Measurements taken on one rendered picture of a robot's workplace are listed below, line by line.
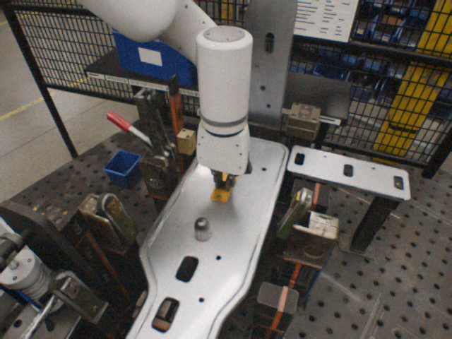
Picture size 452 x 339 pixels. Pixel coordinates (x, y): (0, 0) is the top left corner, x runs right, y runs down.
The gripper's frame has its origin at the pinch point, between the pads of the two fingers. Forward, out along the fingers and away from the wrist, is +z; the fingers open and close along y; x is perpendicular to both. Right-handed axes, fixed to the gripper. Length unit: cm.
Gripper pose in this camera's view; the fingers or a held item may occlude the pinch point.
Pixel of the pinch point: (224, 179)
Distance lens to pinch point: 64.9
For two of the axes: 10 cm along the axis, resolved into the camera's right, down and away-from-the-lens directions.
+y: 9.4, 2.4, -2.3
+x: 3.3, -6.8, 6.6
